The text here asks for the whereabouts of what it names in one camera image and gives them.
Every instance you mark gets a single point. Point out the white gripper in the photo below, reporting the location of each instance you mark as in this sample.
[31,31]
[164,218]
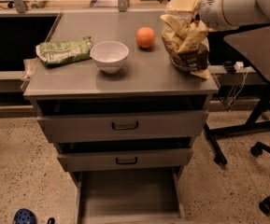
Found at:
[223,8]

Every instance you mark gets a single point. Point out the brown chip bag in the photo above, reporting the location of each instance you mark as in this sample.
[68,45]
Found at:
[194,63]

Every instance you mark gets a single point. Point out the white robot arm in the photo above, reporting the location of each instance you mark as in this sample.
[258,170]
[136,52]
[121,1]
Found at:
[240,13]

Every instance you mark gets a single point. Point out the grey top drawer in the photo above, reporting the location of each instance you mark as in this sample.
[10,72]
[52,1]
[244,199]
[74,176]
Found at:
[97,127]

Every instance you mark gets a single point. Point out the grey drawer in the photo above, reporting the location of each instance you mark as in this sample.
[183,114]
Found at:
[97,127]
[101,161]
[136,196]

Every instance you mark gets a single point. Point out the grey drawer cabinet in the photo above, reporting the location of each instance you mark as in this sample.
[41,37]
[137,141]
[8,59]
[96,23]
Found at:
[147,83]

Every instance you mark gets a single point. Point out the grey middle drawer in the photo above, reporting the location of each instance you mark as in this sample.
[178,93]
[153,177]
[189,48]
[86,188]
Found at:
[101,161]

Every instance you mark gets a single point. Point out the green chip bag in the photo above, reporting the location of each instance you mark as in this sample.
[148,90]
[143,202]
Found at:
[63,52]

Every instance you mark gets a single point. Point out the grey bottom drawer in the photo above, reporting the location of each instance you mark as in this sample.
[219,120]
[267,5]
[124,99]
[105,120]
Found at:
[136,196]

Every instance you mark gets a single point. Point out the orange fruit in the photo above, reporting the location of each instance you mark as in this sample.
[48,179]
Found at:
[145,37]

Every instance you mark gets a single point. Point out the white power adapter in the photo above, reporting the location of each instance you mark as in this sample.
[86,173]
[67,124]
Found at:
[238,66]

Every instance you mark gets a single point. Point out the white bowl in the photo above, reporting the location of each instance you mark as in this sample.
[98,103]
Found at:
[109,56]

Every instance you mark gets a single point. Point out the blue croc shoe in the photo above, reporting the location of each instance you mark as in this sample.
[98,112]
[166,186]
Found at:
[24,216]

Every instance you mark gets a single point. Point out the black top drawer handle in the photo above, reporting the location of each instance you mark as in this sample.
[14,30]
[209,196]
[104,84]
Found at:
[124,126]

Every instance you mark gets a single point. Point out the black drawer handle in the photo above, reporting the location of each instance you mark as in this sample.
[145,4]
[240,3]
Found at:
[124,126]
[126,161]

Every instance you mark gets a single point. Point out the black middle drawer handle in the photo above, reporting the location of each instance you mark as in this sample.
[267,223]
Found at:
[126,161]

